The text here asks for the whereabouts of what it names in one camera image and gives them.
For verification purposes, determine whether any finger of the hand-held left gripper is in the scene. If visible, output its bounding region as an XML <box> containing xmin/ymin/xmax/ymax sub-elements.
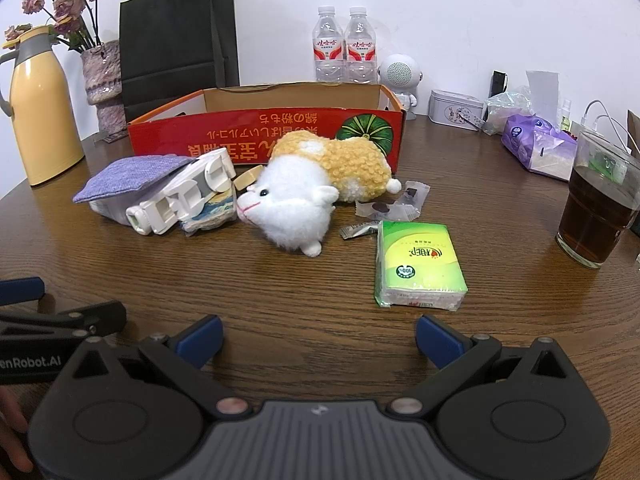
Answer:
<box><xmin>0</xmin><ymin>278</ymin><xmax>47</xmax><ymax>311</ymax></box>
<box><xmin>0</xmin><ymin>300</ymin><xmax>127</xmax><ymax>346</ymax></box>

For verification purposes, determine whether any clear wrapper with dark pieces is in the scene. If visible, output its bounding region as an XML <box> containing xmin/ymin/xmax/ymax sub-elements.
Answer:
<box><xmin>355</xmin><ymin>180</ymin><xmax>431</xmax><ymax>222</ymax></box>

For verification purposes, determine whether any white folding plastic device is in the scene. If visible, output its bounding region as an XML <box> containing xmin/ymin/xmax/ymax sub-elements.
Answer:
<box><xmin>126</xmin><ymin>152</ymin><xmax>236</xmax><ymax>236</ymax></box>

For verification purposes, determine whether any red cardboard box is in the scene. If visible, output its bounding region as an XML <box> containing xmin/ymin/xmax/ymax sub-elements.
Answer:
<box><xmin>127</xmin><ymin>81</ymin><xmax>407</xmax><ymax>173</ymax></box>

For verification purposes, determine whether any white and yellow plush toy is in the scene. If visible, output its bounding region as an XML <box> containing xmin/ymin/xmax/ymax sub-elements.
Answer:
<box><xmin>236</xmin><ymin>130</ymin><xmax>402</xmax><ymax>258</ymax></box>

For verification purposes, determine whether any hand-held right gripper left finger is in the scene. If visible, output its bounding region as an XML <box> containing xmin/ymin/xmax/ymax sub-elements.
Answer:
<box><xmin>65</xmin><ymin>314</ymin><xmax>253</xmax><ymax>418</ymax></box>

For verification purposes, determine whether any purple tissue pack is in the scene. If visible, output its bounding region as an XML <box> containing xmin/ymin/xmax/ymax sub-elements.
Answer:
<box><xmin>501</xmin><ymin>114</ymin><xmax>581</xmax><ymax>181</ymax></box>

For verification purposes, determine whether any crumpled clear plastic bag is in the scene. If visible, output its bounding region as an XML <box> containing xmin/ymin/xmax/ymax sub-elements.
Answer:
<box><xmin>482</xmin><ymin>91</ymin><xmax>533</xmax><ymax>136</ymax></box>

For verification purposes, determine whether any blue wave printed packet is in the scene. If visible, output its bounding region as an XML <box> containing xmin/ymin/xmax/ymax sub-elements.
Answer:
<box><xmin>180</xmin><ymin>190</ymin><xmax>238</xmax><ymax>233</ymax></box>

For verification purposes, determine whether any white plastic case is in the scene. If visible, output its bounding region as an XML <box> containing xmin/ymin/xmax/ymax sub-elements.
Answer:
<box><xmin>90</xmin><ymin>199</ymin><xmax>136</xmax><ymax>225</ymax></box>

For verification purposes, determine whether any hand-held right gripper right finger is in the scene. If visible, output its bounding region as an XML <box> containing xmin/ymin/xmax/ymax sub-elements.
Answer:
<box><xmin>387</xmin><ymin>314</ymin><xmax>576</xmax><ymax>418</ymax></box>

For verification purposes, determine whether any glass cup of dark tea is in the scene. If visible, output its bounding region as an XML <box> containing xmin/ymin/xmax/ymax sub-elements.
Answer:
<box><xmin>556</xmin><ymin>130</ymin><xmax>640</xmax><ymax>269</ymax></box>

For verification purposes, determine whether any black paper bag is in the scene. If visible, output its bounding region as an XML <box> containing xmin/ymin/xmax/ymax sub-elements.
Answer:
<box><xmin>119</xmin><ymin>0</ymin><xmax>241</xmax><ymax>122</ymax></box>

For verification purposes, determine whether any pink speckled vase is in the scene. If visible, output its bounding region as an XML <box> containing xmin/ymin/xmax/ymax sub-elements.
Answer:
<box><xmin>81</xmin><ymin>40</ymin><xmax>128</xmax><ymax>132</ymax></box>

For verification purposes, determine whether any brown cardboard box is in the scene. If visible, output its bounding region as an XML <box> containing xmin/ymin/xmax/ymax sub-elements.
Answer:
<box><xmin>626</xmin><ymin>110</ymin><xmax>640</xmax><ymax>156</ymax></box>

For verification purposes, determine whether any person's left hand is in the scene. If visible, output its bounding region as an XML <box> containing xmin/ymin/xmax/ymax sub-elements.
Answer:
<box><xmin>0</xmin><ymin>385</ymin><xmax>35</xmax><ymax>473</ymax></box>

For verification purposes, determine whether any clear water bottle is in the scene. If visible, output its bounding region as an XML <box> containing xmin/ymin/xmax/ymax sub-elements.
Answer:
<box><xmin>312</xmin><ymin>6</ymin><xmax>347</xmax><ymax>83</ymax></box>
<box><xmin>344</xmin><ymin>6</ymin><xmax>378</xmax><ymax>84</ymax></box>

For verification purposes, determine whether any beige rounded block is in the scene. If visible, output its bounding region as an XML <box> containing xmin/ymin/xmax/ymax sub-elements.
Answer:
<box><xmin>235</xmin><ymin>164</ymin><xmax>266</xmax><ymax>192</ymax></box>

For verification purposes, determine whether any purple cloth pouch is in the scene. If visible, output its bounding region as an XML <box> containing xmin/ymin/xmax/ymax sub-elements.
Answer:
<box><xmin>72</xmin><ymin>156</ymin><xmax>196</xmax><ymax>204</ymax></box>

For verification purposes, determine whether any white cable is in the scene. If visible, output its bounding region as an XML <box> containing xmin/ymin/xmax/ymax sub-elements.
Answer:
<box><xmin>592</xmin><ymin>115</ymin><xmax>630</xmax><ymax>153</ymax></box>
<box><xmin>580</xmin><ymin>100</ymin><xmax>613</xmax><ymax>126</ymax></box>

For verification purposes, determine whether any green tissue pack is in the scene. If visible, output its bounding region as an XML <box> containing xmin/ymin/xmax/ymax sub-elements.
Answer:
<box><xmin>374</xmin><ymin>220</ymin><xmax>469</xmax><ymax>312</ymax></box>

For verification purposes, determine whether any white robot-shaped speaker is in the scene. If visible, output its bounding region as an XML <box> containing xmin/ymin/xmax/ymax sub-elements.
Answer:
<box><xmin>378</xmin><ymin>54</ymin><xmax>425</xmax><ymax>121</ymax></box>

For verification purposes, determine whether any white paper sheet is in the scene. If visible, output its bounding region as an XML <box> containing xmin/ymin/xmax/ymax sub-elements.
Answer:
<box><xmin>526</xmin><ymin>71</ymin><xmax>561</xmax><ymax>118</ymax></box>

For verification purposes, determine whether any silver metal tin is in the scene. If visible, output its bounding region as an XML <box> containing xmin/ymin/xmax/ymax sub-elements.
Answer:
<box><xmin>429</xmin><ymin>89</ymin><xmax>485</xmax><ymax>132</ymax></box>

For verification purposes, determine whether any yellow thermos jug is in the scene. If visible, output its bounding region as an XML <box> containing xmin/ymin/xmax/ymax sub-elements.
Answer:
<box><xmin>0</xmin><ymin>25</ymin><xmax>86</xmax><ymax>187</ymax></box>

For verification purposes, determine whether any small grey sachet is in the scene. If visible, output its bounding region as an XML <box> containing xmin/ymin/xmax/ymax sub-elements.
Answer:
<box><xmin>339</xmin><ymin>220</ymin><xmax>383</xmax><ymax>240</ymax></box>

